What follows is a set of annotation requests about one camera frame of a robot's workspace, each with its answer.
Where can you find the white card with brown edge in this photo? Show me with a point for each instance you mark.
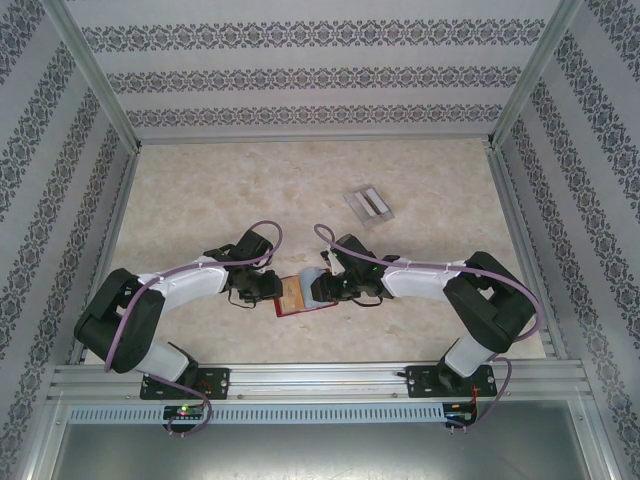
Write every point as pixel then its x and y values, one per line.
pixel 376 199
pixel 361 202

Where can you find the orange credit card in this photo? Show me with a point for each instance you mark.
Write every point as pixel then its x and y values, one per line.
pixel 292 295

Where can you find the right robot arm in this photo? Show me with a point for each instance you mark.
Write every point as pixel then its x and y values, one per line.
pixel 490 305

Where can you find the red-bordered snack packet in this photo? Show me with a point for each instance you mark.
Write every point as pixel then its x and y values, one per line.
pixel 300 314

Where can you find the aluminium side rail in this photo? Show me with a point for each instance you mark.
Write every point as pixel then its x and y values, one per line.
pixel 525 225
pixel 107 225

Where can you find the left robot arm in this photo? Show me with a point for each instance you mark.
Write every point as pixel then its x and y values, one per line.
pixel 185 282

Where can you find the blue credit card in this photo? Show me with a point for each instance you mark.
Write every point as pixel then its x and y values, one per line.
pixel 309 277

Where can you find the aluminium frame post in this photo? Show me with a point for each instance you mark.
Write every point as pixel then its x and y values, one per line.
pixel 537 70
pixel 95 70

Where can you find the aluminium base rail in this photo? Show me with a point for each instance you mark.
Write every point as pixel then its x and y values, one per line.
pixel 315 380

